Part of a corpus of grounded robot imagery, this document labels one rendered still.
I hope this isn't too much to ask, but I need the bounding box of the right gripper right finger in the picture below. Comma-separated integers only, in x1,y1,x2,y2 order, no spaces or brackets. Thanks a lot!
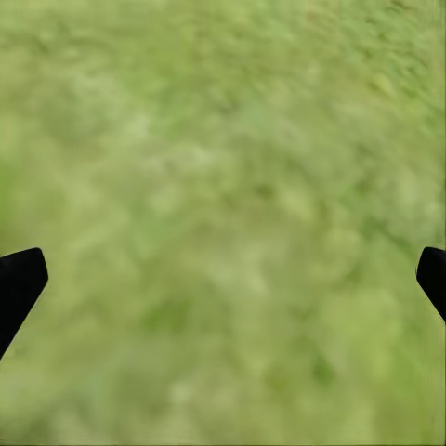
416,246,446,322

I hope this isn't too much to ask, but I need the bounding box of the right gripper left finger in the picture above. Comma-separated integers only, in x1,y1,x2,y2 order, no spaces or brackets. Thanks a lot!
0,247,48,359

